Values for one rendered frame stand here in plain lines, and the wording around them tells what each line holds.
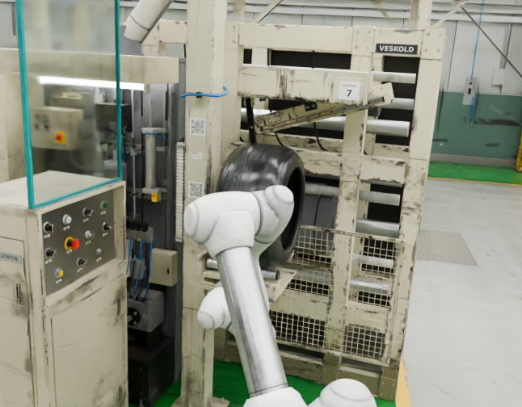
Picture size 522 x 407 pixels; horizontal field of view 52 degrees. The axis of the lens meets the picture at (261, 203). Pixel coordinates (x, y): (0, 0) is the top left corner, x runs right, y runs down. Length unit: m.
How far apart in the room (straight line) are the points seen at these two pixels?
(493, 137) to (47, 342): 10.36
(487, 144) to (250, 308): 10.47
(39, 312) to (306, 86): 1.46
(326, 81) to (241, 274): 1.29
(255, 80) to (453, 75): 9.11
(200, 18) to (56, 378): 1.56
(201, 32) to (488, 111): 9.58
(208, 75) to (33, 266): 1.05
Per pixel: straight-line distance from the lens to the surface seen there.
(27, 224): 2.05
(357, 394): 1.43
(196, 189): 2.46
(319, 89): 2.49
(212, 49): 2.37
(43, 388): 2.30
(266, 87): 2.55
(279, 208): 1.50
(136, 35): 2.89
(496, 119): 11.63
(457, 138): 11.53
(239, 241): 1.42
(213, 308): 1.94
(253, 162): 2.24
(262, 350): 1.38
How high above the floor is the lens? 1.81
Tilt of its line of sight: 15 degrees down
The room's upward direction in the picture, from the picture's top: 3 degrees clockwise
